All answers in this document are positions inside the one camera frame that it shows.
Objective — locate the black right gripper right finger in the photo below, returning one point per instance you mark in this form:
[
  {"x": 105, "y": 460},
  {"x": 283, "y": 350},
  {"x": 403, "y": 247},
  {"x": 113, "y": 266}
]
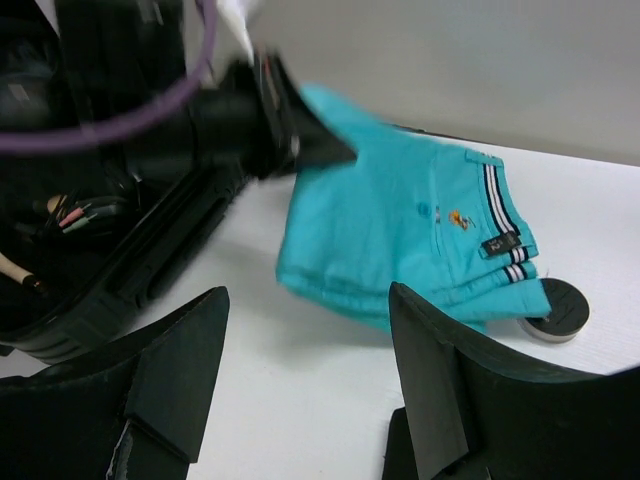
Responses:
[{"x": 475, "y": 408}]

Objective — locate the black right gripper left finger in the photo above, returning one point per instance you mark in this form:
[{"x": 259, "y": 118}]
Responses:
[{"x": 134, "y": 408}]

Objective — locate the turquoise shorts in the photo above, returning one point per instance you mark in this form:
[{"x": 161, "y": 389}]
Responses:
[{"x": 435, "y": 216}]

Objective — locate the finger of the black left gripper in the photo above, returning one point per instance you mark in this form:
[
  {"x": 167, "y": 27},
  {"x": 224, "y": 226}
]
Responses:
[{"x": 307, "y": 141}]

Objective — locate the round black white tin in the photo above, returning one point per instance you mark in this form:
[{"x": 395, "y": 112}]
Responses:
[{"x": 570, "y": 312}]

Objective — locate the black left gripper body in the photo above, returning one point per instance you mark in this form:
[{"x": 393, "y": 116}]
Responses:
[{"x": 254, "y": 117}]

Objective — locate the black hard-shell suitcase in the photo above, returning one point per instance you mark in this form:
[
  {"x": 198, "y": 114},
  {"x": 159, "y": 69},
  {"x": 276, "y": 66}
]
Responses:
[{"x": 84, "y": 244}]

